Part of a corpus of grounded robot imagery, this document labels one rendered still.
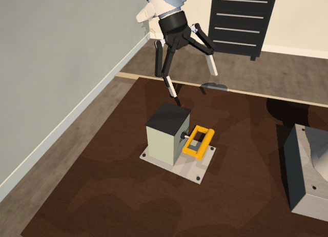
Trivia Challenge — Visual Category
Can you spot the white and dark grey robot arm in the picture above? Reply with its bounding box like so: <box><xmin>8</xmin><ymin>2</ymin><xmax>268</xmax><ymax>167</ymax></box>
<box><xmin>136</xmin><ymin>0</ymin><xmax>328</xmax><ymax>181</ymax></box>

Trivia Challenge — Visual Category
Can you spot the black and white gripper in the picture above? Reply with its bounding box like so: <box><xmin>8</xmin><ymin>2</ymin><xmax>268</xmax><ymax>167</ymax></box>
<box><xmin>154</xmin><ymin>11</ymin><xmax>218</xmax><ymax>97</ymax></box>

